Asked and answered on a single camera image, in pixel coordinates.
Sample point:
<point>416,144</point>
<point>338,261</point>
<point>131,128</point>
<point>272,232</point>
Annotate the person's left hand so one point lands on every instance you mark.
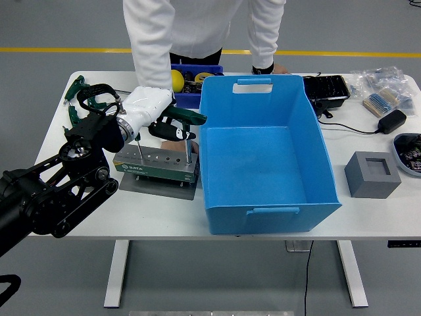
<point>281,69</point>

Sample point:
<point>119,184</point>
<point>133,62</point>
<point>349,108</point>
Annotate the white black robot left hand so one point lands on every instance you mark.
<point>148,102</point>

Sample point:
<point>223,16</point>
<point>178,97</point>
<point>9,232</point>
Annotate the person's right hand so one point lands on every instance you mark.
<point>172,146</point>

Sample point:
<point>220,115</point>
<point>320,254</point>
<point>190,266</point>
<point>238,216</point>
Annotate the metal green wrench holder stand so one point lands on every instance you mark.
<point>154,171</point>

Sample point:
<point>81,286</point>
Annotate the person's right forearm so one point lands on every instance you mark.
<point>153,69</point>

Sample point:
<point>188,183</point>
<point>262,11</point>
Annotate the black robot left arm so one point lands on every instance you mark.
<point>49,194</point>

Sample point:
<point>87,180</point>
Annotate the person's left forearm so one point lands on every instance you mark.
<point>263,46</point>

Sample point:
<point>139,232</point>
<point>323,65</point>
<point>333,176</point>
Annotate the large light blue plastic box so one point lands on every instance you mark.
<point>256,158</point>

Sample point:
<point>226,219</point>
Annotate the small dark blue plastic bin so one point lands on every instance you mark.
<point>187,100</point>

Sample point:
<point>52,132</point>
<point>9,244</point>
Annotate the black plastic tray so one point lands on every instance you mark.
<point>325,90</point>

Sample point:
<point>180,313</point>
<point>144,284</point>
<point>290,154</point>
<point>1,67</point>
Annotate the yellow tape measure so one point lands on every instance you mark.
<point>202,77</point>

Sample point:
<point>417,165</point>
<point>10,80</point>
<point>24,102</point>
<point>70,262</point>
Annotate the person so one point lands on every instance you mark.
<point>197,23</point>

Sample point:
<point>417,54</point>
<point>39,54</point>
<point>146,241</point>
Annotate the clear plastic parts bags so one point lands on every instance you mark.
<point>378,77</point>

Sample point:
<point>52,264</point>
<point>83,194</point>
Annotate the blue resistor strip bundle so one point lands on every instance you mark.
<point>378,102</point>

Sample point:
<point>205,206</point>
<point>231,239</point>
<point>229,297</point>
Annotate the black power adapter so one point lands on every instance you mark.
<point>391,121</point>

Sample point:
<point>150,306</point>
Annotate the grey foam block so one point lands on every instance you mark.
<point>361,177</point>

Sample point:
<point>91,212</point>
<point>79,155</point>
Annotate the white table leg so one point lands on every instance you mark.
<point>116,273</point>
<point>353,273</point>

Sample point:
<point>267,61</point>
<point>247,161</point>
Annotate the white bowl of small parts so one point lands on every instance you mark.
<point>409,154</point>

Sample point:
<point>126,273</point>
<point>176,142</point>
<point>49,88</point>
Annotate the grey metal foot plate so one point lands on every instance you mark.
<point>296,247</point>

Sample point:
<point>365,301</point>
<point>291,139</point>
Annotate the black table control panel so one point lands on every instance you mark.
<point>404,244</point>

